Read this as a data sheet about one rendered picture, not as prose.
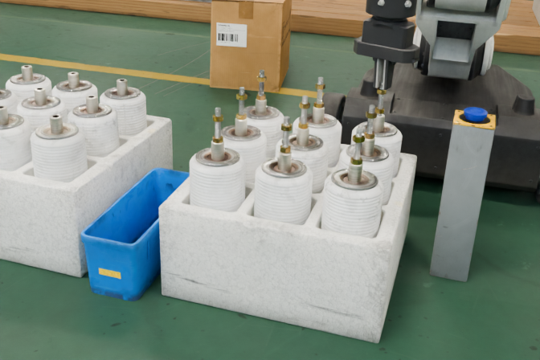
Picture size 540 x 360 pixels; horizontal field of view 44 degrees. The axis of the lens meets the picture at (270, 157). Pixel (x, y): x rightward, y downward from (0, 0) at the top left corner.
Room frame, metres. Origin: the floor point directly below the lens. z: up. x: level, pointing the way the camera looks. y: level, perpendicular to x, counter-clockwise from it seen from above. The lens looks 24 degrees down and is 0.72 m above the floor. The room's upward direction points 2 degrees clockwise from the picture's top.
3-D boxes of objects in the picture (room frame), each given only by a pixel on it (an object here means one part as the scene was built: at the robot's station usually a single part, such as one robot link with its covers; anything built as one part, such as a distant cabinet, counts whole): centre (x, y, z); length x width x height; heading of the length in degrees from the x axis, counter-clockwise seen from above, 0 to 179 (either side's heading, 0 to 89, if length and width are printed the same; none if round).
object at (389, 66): (1.20, -0.22, 0.37); 0.03 x 0.02 x 0.06; 147
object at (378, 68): (1.21, -0.19, 0.37); 0.03 x 0.02 x 0.06; 147
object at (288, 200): (1.01, -0.02, 0.16); 0.10 x 0.10 x 0.18
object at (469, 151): (1.12, -0.36, 0.16); 0.07 x 0.07 x 0.31; 74
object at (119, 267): (1.12, 0.23, 0.06); 0.30 x 0.11 x 0.12; 164
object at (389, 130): (1.20, -0.20, 0.25); 0.08 x 0.08 x 0.01
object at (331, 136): (1.24, -0.09, 0.16); 0.10 x 0.10 x 0.18
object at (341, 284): (1.12, -0.06, 0.09); 0.39 x 0.39 x 0.18; 74
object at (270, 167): (1.01, -0.02, 0.25); 0.08 x 0.08 x 0.01
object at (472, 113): (1.11, -0.36, 0.32); 0.04 x 0.04 x 0.02
